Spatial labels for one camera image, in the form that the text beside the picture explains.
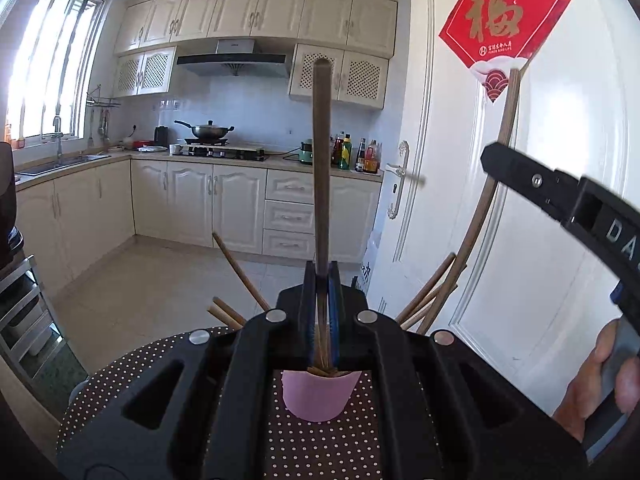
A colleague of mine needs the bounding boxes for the pink cup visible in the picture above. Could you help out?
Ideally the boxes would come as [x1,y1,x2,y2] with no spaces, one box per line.
[281,368,361,422]

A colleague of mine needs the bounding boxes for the brown wooden chopstick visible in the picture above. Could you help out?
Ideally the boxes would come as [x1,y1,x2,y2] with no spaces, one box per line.
[396,252,458,323]
[206,306,242,332]
[416,67,524,335]
[212,232,271,312]
[401,282,460,331]
[312,58,334,377]
[213,296,249,325]

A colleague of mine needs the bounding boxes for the person's right hand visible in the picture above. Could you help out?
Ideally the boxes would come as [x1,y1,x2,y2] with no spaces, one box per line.
[552,318,640,442]

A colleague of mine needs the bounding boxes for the black appliance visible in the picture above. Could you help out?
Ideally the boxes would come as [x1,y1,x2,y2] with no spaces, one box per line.
[0,141,26,272]

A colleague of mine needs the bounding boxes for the cream upper wall cabinets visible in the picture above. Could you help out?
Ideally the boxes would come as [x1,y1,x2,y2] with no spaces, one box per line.
[114,0,399,59]

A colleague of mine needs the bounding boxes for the metal storage rack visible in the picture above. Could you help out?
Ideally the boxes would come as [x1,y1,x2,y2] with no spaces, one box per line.
[0,255,67,387]

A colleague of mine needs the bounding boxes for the steel wok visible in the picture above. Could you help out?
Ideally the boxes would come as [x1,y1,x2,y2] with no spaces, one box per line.
[173,119,235,141]

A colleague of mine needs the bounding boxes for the white door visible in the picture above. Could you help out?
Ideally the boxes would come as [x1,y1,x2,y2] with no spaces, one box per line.
[364,0,640,441]

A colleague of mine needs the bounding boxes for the white printed box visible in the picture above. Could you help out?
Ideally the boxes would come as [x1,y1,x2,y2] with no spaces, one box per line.
[359,230,386,297]

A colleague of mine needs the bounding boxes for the red paper door poster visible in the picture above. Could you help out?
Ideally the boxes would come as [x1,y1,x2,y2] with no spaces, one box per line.
[438,0,575,104]

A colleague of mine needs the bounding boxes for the cream lattice door cabinet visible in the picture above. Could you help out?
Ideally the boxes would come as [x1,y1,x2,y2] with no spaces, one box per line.
[288,43,390,110]
[113,46,177,99]

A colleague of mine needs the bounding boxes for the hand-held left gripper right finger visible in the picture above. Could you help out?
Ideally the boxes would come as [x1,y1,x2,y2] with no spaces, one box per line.
[326,260,587,480]

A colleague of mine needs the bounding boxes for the wall utensil rail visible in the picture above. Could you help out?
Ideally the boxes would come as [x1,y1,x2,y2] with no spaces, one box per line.
[85,84,122,149]

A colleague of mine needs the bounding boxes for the barred window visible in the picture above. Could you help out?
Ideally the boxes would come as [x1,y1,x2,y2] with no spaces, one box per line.
[0,0,109,144]

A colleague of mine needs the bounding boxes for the range hood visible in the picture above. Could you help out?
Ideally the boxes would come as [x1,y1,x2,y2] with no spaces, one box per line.
[175,38,294,79]

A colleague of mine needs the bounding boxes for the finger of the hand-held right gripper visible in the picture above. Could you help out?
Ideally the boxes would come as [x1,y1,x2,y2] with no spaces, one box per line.
[480,142,583,222]

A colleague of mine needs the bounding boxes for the brown polka dot tablecloth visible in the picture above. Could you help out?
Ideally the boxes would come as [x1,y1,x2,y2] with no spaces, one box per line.
[56,325,432,480]

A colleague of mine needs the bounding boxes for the steel sink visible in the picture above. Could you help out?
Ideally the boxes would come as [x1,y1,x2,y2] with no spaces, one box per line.
[19,154,112,176]

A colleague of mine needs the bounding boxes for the cream lower kitchen cabinets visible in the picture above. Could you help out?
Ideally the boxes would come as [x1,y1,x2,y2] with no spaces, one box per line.
[14,152,385,302]

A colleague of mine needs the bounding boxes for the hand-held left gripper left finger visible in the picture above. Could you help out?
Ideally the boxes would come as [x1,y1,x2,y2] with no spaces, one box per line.
[59,261,319,480]

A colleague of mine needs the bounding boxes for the black gas stove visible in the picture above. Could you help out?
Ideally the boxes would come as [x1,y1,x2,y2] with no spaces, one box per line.
[180,142,269,162]

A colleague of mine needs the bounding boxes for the chrome faucet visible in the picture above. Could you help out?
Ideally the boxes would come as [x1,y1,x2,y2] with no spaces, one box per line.
[52,115,66,164]

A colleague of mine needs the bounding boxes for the silver door handle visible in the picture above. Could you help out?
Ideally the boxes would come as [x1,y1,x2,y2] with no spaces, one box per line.
[386,140,427,220]

